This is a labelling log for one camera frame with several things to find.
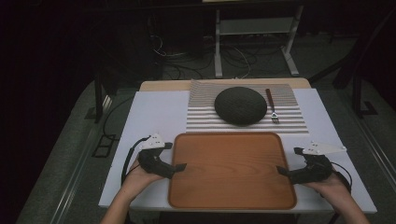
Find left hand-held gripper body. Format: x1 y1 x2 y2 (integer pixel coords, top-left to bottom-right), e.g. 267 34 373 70
137 133 176 180

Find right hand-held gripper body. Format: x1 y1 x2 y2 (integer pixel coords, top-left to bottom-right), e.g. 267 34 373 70
288 141 347 185

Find brown wooden tray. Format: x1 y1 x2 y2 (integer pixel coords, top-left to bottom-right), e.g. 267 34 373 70
167 132 298 210

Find person's left hand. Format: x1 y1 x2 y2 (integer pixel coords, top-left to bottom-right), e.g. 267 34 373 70
122 159 165 197

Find person's right hand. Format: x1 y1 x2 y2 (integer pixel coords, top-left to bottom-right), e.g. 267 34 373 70
303 172 352 201

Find striped placemat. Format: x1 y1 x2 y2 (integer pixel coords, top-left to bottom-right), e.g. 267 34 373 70
186 78 310 134

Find dark round plate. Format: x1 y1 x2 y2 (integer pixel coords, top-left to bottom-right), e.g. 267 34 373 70
214 86 268 127

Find dark metal stand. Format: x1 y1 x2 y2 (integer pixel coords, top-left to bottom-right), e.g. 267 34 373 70
350 69 379 119

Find white metal stand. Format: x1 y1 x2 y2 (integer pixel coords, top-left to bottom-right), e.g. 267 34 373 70
214 5 304 78

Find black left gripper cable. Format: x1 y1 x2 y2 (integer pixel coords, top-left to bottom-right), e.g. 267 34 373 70
120 135 152 185

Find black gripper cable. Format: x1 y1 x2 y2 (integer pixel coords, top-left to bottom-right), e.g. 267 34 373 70
120 135 152 185
330 161 354 194

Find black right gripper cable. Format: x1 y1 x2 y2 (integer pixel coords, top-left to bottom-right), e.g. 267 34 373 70
330 161 354 194

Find fork with brown handle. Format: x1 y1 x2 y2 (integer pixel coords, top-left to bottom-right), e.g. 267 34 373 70
264 88 280 124

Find thin black floor cable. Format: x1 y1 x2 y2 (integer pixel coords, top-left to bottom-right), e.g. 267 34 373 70
102 95 135 140

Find bundle of floor cables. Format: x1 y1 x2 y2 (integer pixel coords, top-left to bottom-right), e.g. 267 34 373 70
148 33 216 80

